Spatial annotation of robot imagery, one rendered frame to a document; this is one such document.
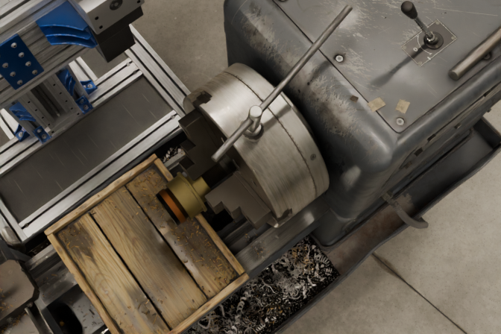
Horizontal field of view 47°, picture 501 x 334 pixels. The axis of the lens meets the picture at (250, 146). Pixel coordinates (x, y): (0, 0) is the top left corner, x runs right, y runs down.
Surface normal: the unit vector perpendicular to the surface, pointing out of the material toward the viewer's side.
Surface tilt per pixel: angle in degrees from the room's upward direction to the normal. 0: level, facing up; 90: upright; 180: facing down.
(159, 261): 0
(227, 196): 9
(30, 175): 0
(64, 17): 0
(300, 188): 61
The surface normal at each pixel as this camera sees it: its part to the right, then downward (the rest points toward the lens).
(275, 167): 0.36, 0.16
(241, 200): -0.11, -0.46
